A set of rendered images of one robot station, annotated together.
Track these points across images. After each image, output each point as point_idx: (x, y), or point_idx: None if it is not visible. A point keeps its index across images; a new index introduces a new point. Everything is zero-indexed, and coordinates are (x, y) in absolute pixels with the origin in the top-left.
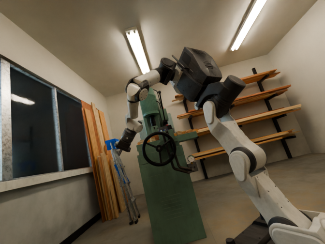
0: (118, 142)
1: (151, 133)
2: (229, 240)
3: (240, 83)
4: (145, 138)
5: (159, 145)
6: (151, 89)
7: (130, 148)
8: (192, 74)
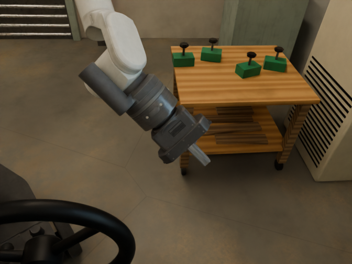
0: (197, 120)
1: (45, 199)
2: (36, 226)
3: None
4: (94, 208)
5: (34, 237)
6: None
7: (158, 154)
8: None
